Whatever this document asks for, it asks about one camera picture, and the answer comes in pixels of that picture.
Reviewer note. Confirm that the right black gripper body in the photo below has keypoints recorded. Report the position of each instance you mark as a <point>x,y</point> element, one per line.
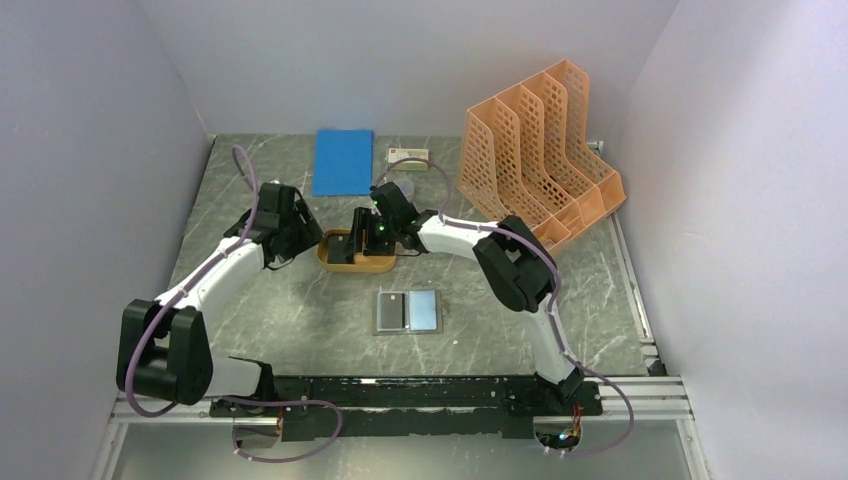
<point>379,233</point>

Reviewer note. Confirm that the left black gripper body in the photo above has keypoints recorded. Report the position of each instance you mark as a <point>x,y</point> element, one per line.
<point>301,231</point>

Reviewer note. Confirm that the orange oval tray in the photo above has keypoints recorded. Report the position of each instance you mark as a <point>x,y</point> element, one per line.
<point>366,264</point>

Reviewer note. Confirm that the black VIP card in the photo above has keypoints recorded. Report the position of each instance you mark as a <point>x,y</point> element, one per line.
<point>391,312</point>

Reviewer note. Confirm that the grey card holder wallet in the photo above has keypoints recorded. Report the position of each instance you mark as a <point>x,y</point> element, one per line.
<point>424,313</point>

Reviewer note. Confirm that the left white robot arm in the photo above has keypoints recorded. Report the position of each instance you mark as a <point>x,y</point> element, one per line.
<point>164,351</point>

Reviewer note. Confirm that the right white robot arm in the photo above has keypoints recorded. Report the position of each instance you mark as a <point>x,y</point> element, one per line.
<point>520,272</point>

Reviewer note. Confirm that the small clear plastic cup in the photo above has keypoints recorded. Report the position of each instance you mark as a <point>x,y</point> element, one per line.
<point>407,187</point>

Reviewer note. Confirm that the blue notebook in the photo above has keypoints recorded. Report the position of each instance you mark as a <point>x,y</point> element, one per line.
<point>343,163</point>

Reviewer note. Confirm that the small red white box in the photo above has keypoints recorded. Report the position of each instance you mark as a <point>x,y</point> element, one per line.
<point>408,159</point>

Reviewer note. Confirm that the orange mesh file organizer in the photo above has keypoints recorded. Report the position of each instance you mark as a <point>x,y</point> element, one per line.
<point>525,153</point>

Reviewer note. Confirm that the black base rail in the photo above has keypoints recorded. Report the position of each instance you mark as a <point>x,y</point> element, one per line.
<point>399,406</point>

